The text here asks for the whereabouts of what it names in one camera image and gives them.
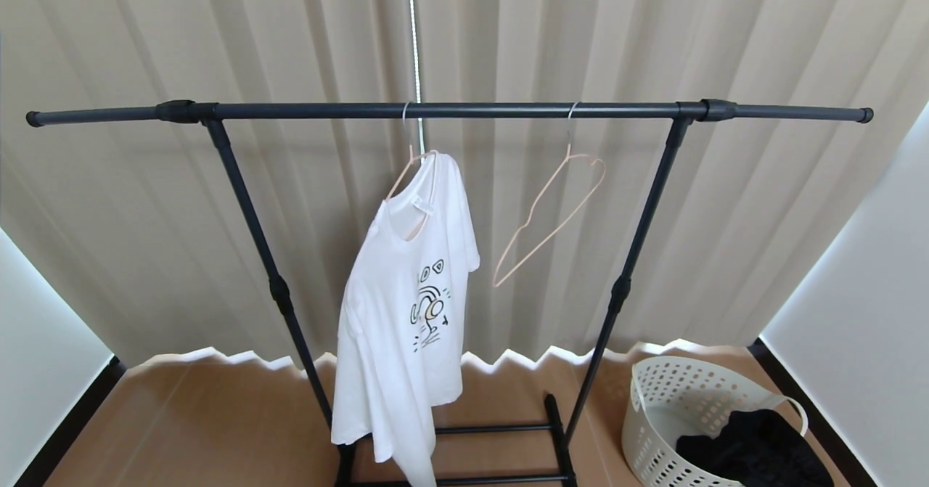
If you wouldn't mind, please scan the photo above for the pink clothes hanger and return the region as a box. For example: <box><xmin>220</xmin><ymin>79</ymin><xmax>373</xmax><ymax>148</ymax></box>
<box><xmin>492</xmin><ymin>102</ymin><xmax>607</xmax><ymax>288</ymax></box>
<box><xmin>385</xmin><ymin>102</ymin><xmax>440</xmax><ymax>241</ymax></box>

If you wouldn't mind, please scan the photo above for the white printed t-shirt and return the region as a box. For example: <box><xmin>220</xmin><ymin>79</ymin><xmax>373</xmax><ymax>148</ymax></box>
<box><xmin>330</xmin><ymin>152</ymin><xmax>481</xmax><ymax>487</ymax></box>

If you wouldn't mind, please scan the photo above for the black clothes rack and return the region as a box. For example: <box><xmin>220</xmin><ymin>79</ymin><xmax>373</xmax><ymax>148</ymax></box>
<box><xmin>25</xmin><ymin>99</ymin><xmax>875</xmax><ymax>487</ymax></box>

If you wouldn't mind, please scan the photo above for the white laundry basket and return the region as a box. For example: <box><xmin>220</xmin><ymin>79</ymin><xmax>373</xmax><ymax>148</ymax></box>
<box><xmin>622</xmin><ymin>356</ymin><xmax>809</xmax><ymax>487</ymax></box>

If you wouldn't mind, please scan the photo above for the black garment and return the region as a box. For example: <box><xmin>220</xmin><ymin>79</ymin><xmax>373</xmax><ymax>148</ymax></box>
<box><xmin>675</xmin><ymin>409</ymin><xmax>835</xmax><ymax>487</ymax></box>

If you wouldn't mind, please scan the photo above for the beige curtain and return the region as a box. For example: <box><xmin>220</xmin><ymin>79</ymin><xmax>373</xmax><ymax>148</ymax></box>
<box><xmin>0</xmin><ymin>0</ymin><xmax>929</xmax><ymax>372</ymax></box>

